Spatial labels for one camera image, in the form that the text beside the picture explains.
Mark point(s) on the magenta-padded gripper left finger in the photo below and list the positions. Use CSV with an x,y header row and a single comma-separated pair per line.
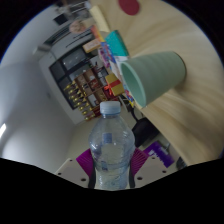
x,y
71,170

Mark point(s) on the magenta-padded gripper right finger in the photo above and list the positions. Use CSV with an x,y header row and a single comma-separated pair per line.
x,y
153,168

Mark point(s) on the clear plastic water bottle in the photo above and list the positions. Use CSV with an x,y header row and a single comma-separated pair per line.
x,y
111,150

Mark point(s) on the ceiling light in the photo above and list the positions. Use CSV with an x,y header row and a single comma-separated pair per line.
x,y
2,130

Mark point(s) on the wooden shelf unit with trophies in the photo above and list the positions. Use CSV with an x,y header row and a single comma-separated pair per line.
x,y
86,90

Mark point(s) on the yellow gift box red ribbon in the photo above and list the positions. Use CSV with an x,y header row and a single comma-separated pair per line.
x,y
115,86

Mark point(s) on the blue colourful book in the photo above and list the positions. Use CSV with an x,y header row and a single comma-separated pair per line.
x,y
106,56

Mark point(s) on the small wooden box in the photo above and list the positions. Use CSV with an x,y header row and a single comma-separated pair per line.
x,y
91,46

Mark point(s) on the white and teal book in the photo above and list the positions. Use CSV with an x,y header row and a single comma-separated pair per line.
x,y
116,43

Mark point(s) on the potted pink flowers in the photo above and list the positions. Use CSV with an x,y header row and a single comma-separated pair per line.
x,y
77,26

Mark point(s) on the beige book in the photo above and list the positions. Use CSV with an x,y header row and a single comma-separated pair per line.
x,y
98,18

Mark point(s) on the flat round red coaster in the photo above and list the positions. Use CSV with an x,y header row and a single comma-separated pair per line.
x,y
129,6

